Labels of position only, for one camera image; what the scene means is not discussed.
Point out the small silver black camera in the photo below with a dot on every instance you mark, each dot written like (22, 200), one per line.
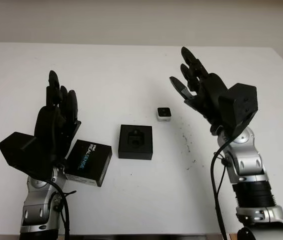
(164, 113)

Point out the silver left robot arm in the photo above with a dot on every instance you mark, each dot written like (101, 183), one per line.
(37, 207)

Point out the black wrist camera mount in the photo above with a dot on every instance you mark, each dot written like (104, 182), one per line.
(24, 155)
(241, 105)

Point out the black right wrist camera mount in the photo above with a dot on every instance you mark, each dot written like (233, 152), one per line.
(241, 105)

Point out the black camera box base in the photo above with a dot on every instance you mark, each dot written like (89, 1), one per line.
(124, 150)

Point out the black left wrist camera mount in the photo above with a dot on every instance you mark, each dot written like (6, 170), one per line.
(24, 155)

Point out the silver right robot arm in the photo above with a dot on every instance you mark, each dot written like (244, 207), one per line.
(246, 165)

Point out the black RealSense box lid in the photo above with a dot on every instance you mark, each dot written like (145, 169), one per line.
(91, 160)

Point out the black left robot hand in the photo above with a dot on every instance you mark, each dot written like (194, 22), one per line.
(45, 122)

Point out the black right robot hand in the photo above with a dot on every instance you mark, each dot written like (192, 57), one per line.
(211, 90)

